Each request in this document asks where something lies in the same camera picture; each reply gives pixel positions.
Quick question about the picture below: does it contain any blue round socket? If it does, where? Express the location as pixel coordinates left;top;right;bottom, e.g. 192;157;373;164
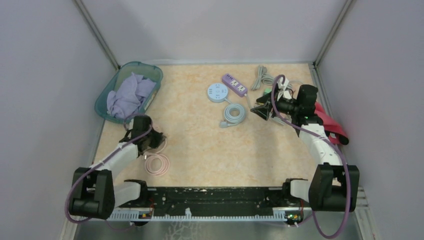
207;83;229;103

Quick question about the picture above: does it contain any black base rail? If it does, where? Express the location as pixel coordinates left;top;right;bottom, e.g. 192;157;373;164
120;187;311;221

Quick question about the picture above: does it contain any pink coiled cable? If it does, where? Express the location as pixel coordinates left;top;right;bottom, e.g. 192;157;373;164
144;139;170;177

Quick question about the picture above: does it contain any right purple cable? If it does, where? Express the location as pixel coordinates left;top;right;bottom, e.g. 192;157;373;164
270;74;351;240

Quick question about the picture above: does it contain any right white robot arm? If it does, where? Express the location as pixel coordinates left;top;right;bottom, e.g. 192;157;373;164
250;84;360;212

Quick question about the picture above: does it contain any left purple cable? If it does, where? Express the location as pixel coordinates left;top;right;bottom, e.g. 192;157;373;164
64;114;154;232

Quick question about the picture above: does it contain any purple cloth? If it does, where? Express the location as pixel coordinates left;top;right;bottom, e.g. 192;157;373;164
106;72;158;119

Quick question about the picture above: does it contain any red and black cloth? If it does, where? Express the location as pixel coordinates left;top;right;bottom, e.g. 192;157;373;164
314;102;349;146

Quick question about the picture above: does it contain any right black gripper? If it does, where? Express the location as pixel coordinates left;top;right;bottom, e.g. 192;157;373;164
250;87;301;121

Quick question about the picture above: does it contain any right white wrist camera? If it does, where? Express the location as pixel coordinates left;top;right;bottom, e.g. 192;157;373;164
276;76;292;101

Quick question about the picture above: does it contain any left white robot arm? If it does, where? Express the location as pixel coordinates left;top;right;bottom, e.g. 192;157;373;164
64;113;165;224

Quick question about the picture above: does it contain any teal plastic basin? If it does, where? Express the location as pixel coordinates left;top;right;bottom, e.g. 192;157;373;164
94;61;164;124

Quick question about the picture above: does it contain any purple power strip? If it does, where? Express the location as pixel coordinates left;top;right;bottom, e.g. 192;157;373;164
221;73;248;98

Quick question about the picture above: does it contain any white strip grey cable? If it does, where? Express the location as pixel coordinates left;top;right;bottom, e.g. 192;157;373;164
250;64;294;92

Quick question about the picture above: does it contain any purple cable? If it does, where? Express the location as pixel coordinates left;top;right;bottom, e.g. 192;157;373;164
270;74;351;240
64;114;154;232

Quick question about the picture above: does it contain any green plug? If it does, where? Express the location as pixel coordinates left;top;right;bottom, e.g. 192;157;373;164
263;88;272;94

